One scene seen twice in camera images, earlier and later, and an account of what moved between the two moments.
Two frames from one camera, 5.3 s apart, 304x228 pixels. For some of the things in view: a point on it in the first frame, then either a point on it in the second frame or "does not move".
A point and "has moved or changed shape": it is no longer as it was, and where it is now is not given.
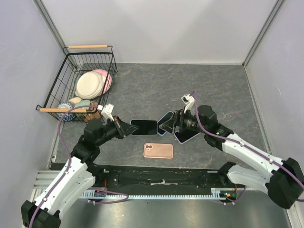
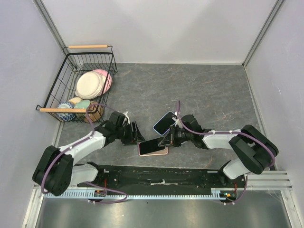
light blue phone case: (167, 117) does not move
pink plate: (108, 83) does not move
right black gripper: (170, 125) → (170, 138)
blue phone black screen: (168, 116) does not move
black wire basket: (82, 84) does not move
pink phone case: (158, 150) has moved or changed shape
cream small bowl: (75, 99) does not move
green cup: (83, 103) does not move
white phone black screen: (146, 127) → (150, 146)
